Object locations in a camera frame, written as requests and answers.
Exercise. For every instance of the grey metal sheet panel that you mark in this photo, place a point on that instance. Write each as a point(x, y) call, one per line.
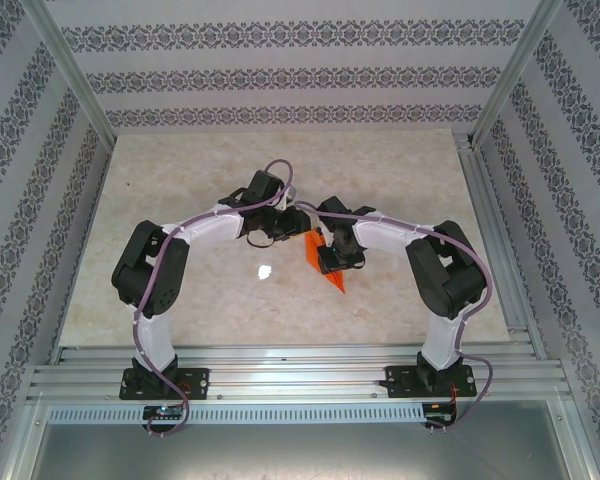
point(300, 452)

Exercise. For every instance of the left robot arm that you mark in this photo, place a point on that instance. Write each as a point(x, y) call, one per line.
point(155, 330)

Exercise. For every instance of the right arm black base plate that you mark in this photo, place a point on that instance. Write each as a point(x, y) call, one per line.
point(397, 382)

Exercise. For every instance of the orange paper sheet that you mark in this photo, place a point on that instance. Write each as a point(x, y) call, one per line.
point(312, 252)

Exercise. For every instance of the long aluminium mounting rail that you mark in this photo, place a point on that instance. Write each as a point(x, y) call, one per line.
point(300, 370)

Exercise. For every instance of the aluminium frame post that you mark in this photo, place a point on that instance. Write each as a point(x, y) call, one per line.
point(72, 75)
point(512, 75)

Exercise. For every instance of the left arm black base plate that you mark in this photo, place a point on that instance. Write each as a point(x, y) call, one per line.
point(200, 382)

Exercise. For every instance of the aluminium side rail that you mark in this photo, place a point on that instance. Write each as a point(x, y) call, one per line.
point(482, 200)

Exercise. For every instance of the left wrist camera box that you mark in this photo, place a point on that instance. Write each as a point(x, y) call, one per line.
point(290, 197)

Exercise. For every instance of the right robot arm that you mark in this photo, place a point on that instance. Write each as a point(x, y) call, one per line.
point(440, 335)

